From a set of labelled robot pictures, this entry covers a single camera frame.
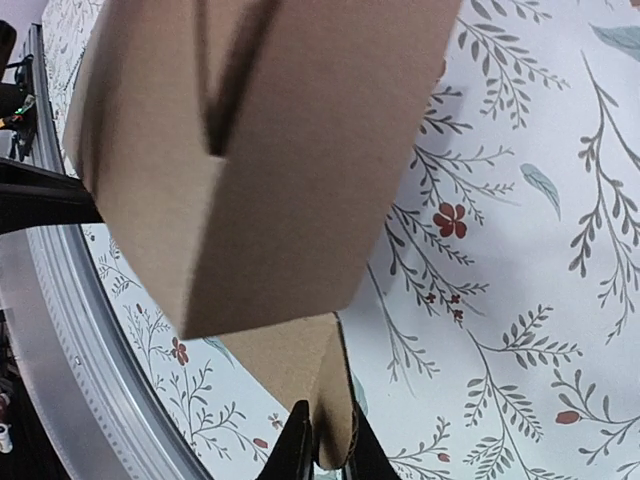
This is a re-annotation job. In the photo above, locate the aluminium front rail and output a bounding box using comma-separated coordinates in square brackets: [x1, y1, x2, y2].
[0, 24, 211, 480]

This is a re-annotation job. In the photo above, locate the floral patterned table mat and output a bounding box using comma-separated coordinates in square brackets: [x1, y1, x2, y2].
[43, 1, 639, 479]

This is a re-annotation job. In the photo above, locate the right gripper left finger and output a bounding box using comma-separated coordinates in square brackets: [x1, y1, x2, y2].
[262, 400, 313, 480]

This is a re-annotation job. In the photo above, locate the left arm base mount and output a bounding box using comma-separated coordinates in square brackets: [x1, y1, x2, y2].
[1, 20, 37, 162]

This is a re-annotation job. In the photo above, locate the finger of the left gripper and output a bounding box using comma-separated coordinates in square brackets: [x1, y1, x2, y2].
[0, 159, 103, 234]

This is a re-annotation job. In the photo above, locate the brown cardboard box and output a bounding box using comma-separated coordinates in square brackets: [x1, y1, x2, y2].
[63, 1, 460, 468]

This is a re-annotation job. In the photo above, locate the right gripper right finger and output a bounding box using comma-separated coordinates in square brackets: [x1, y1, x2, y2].
[344, 404, 393, 480]

